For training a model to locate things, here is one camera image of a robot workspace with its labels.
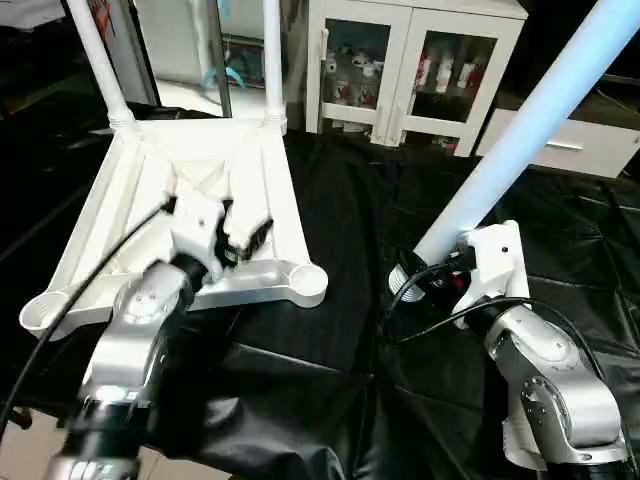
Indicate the grey metal pole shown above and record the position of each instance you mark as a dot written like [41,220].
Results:
[222,55]

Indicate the white plastic table leg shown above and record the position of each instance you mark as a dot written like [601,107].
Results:
[100,60]
[518,445]
[273,60]
[540,120]

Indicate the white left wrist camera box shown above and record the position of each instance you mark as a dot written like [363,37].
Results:
[198,225]

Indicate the light blue plastic object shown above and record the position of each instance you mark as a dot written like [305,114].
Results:
[228,76]

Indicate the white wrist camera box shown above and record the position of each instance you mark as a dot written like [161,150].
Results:
[198,225]
[495,260]

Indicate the black plastic mat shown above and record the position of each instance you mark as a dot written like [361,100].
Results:
[340,220]

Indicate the white drawer unit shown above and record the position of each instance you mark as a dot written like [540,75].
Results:
[585,145]

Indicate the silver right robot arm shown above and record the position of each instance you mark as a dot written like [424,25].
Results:
[555,380]

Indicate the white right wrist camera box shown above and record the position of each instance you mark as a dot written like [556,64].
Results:
[495,260]

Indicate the black low cabinet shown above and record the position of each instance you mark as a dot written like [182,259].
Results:
[580,40]

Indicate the white plastic table top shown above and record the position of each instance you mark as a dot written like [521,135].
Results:
[270,180]

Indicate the white glass-door cabinet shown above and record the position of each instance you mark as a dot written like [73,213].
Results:
[420,70]

